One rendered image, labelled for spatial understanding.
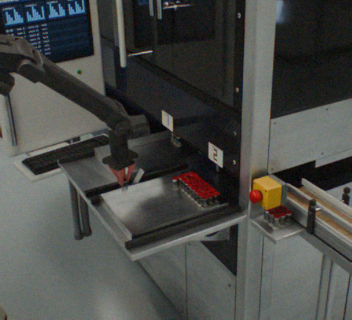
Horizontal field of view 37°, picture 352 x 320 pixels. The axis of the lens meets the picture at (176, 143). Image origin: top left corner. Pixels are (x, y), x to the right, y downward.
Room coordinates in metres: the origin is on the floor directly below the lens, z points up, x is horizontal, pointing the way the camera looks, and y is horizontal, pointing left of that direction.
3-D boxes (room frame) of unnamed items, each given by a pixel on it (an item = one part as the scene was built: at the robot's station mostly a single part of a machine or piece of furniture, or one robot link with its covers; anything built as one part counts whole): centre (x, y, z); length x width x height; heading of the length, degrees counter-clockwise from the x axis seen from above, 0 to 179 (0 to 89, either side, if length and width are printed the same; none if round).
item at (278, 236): (1.37, -0.32, 0.87); 0.14 x 0.13 x 0.02; 118
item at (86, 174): (1.65, 0.09, 0.87); 0.70 x 0.48 x 0.02; 28
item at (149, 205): (1.48, 0.05, 0.90); 0.34 x 0.26 x 0.04; 118
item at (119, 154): (1.50, 0.18, 1.08); 0.10 x 0.07 x 0.07; 131
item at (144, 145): (1.83, 0.11, 0.90); 0.34 x 0.26 x 0.04; 118
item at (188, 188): (1.53, -0.05, 0.90); 0.18 x 0.02 x 0.05; 28
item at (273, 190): (1.37, -0.27, 1.00); 0.08 x 0.07 x 0.07; 118
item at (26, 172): (2.07, 0.48, 0.79); 0.45 x 0.28 x 0.03; 127
